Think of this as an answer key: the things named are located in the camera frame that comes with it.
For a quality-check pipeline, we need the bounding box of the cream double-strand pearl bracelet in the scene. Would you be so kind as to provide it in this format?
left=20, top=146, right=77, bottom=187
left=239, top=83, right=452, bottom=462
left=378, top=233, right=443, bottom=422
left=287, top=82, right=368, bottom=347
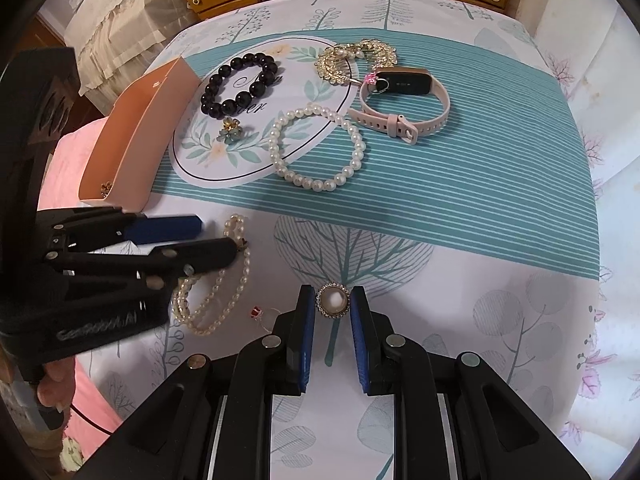
left=172, top=213, right=251, bottom=337

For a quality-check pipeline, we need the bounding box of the pink blanket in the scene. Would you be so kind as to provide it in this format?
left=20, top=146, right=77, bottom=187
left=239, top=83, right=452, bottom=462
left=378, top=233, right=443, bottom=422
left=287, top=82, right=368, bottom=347
left=37, top=122, right=126, bottom=461

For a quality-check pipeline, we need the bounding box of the tree print tablecloth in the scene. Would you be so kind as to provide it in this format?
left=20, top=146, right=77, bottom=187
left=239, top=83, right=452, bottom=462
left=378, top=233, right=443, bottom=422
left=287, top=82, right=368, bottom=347
left=75, top=0, right=601, bottom=480

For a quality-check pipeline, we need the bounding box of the cream lace bed cover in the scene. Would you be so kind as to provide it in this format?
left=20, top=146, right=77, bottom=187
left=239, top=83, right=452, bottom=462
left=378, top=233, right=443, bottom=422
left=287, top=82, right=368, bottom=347
left=62, top=0, right=211, bottom=106

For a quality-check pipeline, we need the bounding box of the black bead bracelet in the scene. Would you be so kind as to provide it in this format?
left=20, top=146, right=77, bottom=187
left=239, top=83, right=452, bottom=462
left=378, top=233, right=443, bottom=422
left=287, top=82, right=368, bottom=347
left=200, top=53, right=279, bottom=120

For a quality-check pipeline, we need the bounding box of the round pearl rhinestone brooch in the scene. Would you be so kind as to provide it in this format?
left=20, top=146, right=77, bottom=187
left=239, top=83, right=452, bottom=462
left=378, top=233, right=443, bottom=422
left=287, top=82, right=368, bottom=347
left=316, top=284, right=351, bottom=317

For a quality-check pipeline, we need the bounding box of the silver rhinestone hair clip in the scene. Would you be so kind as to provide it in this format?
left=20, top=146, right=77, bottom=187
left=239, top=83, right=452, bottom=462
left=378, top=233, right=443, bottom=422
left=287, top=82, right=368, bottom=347
left=315, top=42, right=397, bottom=86

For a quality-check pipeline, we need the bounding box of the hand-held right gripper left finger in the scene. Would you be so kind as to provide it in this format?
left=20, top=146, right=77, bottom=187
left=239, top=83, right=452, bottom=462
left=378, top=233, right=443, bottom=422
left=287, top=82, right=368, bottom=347
left=75, top=284, right=317, bottom=480

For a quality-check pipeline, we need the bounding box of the pink smart band watch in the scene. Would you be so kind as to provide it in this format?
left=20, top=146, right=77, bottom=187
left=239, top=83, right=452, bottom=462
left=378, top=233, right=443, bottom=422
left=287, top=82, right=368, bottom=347
left=360, top=65, right=451, bottom=145

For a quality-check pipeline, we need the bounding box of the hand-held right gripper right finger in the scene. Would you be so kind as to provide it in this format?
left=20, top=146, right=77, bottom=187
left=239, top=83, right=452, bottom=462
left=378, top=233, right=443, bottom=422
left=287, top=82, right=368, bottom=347
left=350, top=285, right=593, bottom=480

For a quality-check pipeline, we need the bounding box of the small flower earring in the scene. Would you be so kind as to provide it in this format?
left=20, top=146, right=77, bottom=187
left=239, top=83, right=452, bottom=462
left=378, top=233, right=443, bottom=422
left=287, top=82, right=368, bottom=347
left=220, top=116, right=244, bottom=142

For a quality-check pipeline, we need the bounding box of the person's left hand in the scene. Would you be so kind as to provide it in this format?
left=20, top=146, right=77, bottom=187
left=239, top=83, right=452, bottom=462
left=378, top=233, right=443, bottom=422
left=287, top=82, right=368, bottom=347
left=37, top=356, right=77, bottom=410

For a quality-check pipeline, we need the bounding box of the pink plastic box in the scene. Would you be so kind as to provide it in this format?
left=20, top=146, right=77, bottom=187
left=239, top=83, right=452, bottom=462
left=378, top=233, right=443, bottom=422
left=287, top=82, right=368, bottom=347
left=78, top=56, right=202, bottom=212

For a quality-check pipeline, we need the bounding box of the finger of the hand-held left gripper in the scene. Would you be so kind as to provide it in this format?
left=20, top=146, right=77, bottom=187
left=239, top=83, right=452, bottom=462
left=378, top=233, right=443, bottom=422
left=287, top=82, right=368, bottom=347
left=40, top=206, right=203, bottom=257
left=45, top=236, right=239, bottom=289

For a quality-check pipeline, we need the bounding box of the white pearl bracelet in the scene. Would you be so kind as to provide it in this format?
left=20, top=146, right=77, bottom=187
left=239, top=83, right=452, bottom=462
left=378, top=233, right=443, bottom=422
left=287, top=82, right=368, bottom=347
left=268, top=102, right=366, bottom=193

